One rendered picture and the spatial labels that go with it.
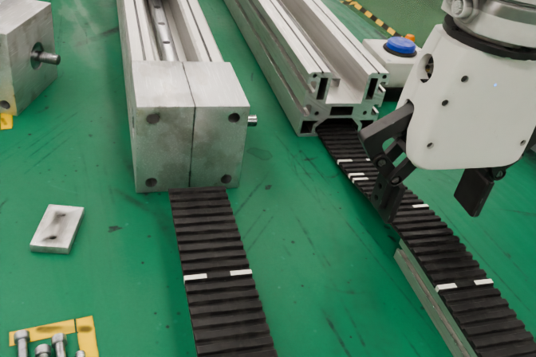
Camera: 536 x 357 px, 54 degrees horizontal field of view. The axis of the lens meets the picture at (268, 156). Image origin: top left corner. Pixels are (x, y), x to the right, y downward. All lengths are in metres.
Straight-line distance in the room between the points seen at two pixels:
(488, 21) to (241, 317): 0.25
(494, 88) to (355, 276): 0.19
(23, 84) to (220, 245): 0.32
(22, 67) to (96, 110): 0.09
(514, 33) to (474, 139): 0.09
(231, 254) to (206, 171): 0.12
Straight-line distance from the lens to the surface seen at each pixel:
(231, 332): 0.37
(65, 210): 0.49
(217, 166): 0.51
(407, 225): 0.49
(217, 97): 0.49
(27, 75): 0.64
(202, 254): 0.41
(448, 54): 0.38
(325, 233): 0.50
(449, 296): 0.44
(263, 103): 0.69
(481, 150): 0.43
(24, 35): 0.63
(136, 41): 0.61
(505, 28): 0.37
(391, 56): 0.75
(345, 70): 0.67
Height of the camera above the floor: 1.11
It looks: 34 degrees down
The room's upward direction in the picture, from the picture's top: 10 degrees clockwise
